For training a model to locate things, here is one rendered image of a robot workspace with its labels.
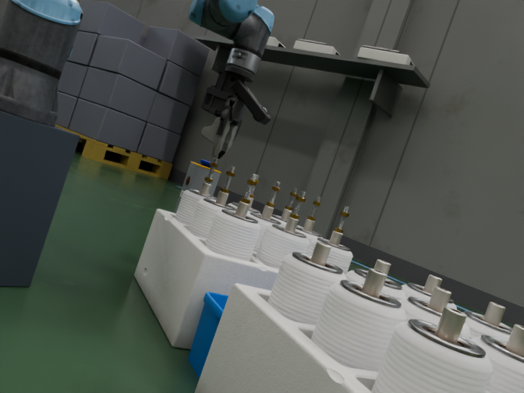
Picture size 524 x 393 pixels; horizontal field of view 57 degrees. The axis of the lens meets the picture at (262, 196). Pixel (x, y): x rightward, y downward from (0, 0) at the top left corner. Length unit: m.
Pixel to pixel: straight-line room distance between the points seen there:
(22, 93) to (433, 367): 0.75
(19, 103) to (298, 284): 0.56
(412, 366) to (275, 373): 0.18
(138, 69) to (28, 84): 3.42
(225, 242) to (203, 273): 0.08
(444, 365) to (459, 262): 2.95
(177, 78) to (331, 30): 1.43
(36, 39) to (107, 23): 3.76
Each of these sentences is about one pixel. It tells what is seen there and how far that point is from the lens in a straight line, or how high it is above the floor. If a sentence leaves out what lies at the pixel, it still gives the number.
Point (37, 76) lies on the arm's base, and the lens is 0.95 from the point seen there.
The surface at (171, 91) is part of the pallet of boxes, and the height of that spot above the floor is 0.78.
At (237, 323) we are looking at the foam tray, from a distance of 0.70.
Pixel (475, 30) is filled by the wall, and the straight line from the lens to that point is 3.82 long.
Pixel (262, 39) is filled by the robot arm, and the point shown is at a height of 0.64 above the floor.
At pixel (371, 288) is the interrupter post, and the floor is 0.26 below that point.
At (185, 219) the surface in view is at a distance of 1.14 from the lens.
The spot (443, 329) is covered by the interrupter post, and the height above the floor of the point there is 0.26.
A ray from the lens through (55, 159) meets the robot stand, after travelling 0.95.
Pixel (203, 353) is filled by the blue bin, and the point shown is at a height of 0.04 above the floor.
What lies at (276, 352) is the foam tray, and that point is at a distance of 0.61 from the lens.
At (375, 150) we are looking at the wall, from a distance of 3.73.
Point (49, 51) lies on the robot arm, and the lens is 0.95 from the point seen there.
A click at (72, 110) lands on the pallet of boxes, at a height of 0.33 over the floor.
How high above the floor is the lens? 0.34
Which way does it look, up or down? 2 degrees down
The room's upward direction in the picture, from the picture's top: 19 degrees clockwise
